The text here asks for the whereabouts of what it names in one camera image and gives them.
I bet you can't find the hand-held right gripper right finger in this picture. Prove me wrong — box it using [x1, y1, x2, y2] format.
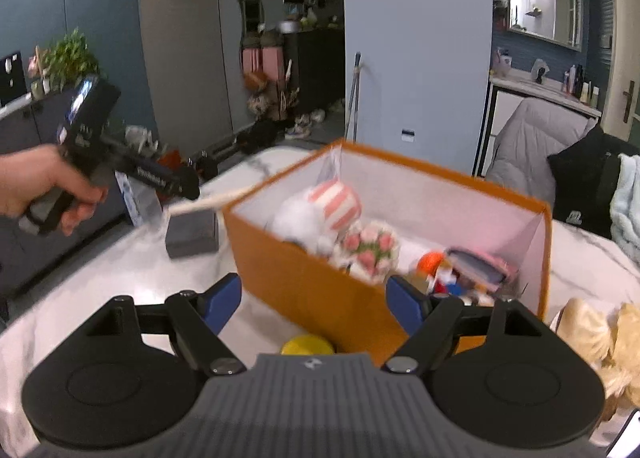
[382, 274, 545, 375]

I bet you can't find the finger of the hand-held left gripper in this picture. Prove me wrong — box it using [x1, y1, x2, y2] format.
[164, 163, 202, 202]

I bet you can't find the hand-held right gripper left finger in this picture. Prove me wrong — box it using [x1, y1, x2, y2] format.
[86, 272, 247, 376]

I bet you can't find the orange ball toy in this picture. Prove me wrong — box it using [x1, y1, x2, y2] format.
[410, 250, 458, 296]

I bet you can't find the crochet bunny with flower hat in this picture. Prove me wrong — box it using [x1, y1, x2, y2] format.
[334, 220, 401, 286]

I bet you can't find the orange cardboard box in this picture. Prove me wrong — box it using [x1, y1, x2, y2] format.
[221, 138, 553, 364]

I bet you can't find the white plush with striped ears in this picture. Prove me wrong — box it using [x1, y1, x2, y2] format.
[270, 179, 363, 259]

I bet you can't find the person's left hand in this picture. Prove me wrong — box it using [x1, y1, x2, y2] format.
[0, 144, 110, 235]

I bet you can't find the dark grey box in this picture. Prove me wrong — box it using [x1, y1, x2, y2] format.
[165, 208, 221, 259]

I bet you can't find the potted green plant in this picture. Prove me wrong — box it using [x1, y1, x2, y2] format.
[30, 28, 101, 99]

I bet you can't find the black monitor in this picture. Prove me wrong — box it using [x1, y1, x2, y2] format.
[0, 50, 27, 107]

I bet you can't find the pile of shoes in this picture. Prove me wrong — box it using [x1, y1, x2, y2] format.
[284, 98, 346, 140]

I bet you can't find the black sideboard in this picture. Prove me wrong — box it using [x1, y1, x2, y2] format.
[295, 28, 346, 114]

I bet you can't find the cream plush toy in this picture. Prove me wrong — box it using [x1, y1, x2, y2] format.
[550, 297, 640, 421]

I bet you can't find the grey quilted jacket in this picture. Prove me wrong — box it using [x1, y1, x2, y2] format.
[487, 97, 598, 199]

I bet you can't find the black garment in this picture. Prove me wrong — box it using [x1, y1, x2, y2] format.
[546, 124, 640, 239]

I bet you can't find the light blue fluffy towel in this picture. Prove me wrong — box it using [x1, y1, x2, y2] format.
[610, 153, 640, 264]

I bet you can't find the white vanity counter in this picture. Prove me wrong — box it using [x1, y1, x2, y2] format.
[472, 70, 603, 176]

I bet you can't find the smartphone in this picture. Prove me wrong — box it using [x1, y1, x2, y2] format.
[602, 408, 640, 458]

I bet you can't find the row of toiletry bottles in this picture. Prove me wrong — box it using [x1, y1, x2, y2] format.
[561, 63, 602, 108]

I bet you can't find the white glazed door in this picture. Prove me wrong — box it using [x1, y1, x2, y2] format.
[602, 0, 640, 141]

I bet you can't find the rope-wrapped stick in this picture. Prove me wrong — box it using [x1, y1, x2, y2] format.
[169, 183, 261, 215]

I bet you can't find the mop handle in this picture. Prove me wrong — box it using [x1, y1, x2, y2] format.
[345, 52, 363, 144]

